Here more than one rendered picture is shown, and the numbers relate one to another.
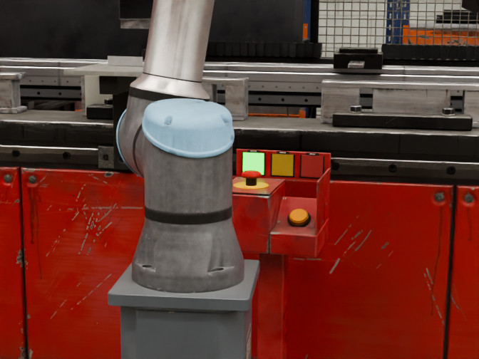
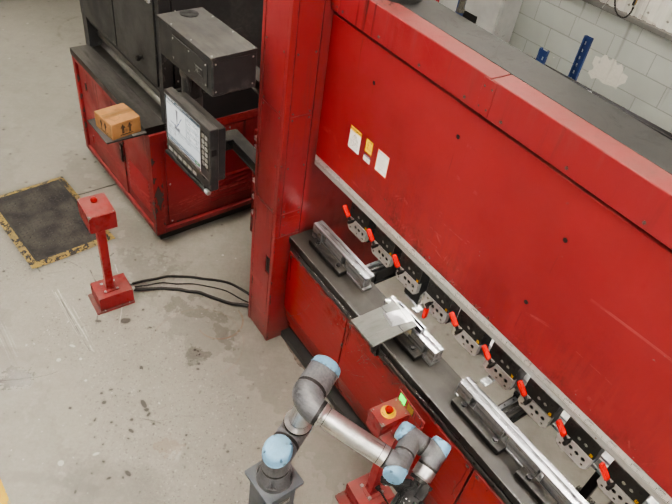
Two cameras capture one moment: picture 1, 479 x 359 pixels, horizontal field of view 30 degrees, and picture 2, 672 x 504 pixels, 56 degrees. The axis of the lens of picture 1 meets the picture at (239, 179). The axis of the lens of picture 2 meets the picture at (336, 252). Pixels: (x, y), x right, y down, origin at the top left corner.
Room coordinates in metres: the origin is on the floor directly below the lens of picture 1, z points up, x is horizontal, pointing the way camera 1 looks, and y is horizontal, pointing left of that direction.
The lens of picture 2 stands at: (0.23, -0.83, 3.21)
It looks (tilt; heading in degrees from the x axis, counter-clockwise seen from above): 42 degrees down; 40
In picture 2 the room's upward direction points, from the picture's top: 10 degrees clockwise
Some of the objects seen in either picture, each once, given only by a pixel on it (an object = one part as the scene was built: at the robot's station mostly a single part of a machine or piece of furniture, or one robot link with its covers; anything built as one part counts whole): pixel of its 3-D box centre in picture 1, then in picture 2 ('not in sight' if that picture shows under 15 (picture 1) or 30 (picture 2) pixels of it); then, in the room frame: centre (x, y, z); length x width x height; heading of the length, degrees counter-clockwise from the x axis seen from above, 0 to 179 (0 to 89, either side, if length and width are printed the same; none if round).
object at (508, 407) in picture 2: not in sight; (537, 393); (2.39, -0.42, 0.81); 0.64 x 0.08 x 0.14; 171
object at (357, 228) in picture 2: not in sight; (364, 220); (2.18, 0.65, 1.26); 0.15 x 0.09 x 0.17; 81
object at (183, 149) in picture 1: (187, 152); (277, 454); (1.17, 0.07, 0.94); 0.13 x 0.12 x 0.14; 19
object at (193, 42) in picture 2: not in sight; (206, 110); (1.86, 1.54, 1.53); 0.51 x 0.25 x 0.85; 86
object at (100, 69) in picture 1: (123, 69); (383, 323); (1.97, 0.26, 1.00); 0.26 x 0.18 x 0.01; 171
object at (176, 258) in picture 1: (188, 240); (275, 470); (1.16, 0.07, 0.82); 0.15 x 0.15 x 0.10
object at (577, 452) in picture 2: not in sight; (583, 439); (1.95, -0.73, 1.26); 0.15 x 0.09 x 0.17; 81
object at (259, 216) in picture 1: (274, 200); (394, 422); (1.76, -0.07, 0.75); 0.20 x 0.16 x 0.18; 76
